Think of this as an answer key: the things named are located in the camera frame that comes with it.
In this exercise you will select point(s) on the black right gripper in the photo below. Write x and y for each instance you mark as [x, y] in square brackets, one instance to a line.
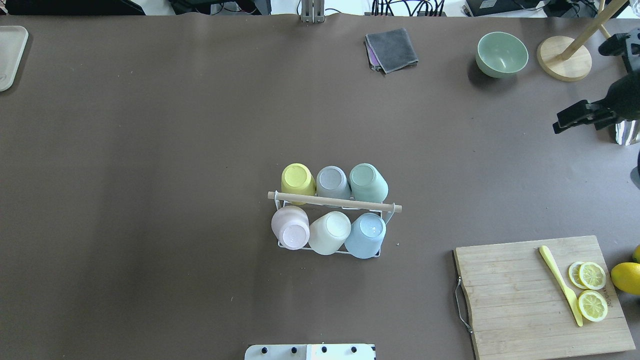
[625, 101]

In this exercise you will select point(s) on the green cup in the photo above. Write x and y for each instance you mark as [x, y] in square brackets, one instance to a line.
[367, 184]

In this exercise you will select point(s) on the pink cup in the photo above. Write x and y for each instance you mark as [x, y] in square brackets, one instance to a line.
[290, 225]

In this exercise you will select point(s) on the light blue cup on rack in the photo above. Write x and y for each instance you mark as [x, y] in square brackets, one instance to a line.
[366, 236]

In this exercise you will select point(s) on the grey cup on rack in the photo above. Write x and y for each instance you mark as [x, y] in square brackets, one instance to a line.
[332, 183]

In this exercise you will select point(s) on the white cup on rack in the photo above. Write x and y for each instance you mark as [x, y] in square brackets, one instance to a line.
[329, 232]

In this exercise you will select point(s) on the yellow cup on rack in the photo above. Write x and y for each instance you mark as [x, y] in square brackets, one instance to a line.
[297, 179]

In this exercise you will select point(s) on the metal scoop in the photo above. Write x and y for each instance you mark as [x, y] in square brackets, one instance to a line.
[627, 132]

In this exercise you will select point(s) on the wooden mug tree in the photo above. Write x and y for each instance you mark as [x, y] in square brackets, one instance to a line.
[567, 59]

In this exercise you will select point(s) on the green bowl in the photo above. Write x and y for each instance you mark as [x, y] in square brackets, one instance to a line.
[501, 55]

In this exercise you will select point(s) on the yellow lemon lower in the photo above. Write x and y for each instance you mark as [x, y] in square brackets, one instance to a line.
[636, 255]

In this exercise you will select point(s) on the yellow lemon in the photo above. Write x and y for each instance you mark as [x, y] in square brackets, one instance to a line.
[636, 255]
[626, 277]

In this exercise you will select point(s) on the lemon slice left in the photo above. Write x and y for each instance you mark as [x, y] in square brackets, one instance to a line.
[587, 275]

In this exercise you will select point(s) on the lemon slice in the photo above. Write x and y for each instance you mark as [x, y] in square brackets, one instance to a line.
[593, 305]
[587, 275]

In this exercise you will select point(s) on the yellow lemon upper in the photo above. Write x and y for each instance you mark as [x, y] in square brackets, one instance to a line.
[626, 277]

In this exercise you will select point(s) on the yellow plastic knife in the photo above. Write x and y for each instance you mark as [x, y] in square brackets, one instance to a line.
[568, 293]

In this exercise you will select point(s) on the lemon slice right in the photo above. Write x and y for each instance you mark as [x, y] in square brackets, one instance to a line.
[593, 305]

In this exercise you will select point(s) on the grey folded cloth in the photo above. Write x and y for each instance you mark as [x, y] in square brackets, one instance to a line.
[390, 50]

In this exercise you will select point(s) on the wooden cutting board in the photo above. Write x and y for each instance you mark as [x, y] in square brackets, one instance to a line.
[517, 311]

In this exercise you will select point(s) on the white plastic tray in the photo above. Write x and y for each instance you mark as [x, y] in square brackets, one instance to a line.
[13, 39]

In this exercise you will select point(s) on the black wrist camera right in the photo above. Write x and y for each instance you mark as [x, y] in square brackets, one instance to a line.
[626, 45]

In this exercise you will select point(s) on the white wire cup rack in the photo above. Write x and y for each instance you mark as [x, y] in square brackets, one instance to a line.
[316, 206]

